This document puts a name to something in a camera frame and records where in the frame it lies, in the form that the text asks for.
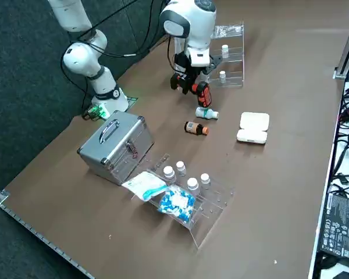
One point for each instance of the small white-capped vial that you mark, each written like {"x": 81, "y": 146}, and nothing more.
{"x": 181, "y": 168}
{"x": 225, "y": 50}
{"x": 205, "y": 178}
{"x": 222, "y": 77}

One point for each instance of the silver aluminium carry case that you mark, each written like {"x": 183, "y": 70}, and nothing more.
{"x": 116, "y": 145}

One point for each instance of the white plastic pill box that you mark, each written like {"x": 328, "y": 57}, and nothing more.
{"x": 253, "y": 128}

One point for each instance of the metal table edge rail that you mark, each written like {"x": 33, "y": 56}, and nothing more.
{"x": 4, "y": 197}

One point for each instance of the white medicine bottle green label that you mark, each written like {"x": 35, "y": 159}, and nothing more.
{"x": 205, "y": 112}

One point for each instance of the clear acrylic divided tray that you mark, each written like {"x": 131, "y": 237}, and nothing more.
{"x": 215, "y": 203}

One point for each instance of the camera mounting post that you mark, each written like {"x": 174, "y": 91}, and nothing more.
{"x": 347, "y": 49}

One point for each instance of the clear packet white contents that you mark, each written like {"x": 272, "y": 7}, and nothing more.
{"x": 227, "y": 31}

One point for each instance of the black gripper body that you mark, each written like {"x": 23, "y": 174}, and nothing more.
{"x": 183, "y": 65}

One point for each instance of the white-capped clear bottle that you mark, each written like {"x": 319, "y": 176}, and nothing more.
{"x": 192, "y": 184}
{"x": 168, "y": 173}

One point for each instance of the black labelled power adapter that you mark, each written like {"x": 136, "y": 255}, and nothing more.
{"x": 340, "y": 223}

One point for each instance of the clear acrylic stepped shelf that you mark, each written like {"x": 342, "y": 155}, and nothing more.
{"x": 235, "y": 67}

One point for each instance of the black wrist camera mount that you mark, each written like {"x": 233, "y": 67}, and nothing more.
{"x": 215, "y": 62}

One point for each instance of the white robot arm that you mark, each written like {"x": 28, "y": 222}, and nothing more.
{"x": 197, "y": 26}

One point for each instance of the white and blue sealed packet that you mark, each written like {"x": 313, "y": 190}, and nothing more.
{"x": 142, "y": 183}

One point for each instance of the brown medicine bottle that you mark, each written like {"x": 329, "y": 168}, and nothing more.
{"x": 193, "y": 128}

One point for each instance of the orange black barcode scanner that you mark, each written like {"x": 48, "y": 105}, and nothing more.
{"x": 203, "y": 94}

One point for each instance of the blue white capsule packet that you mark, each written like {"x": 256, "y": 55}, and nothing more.
{"x": 174, "y": 203}

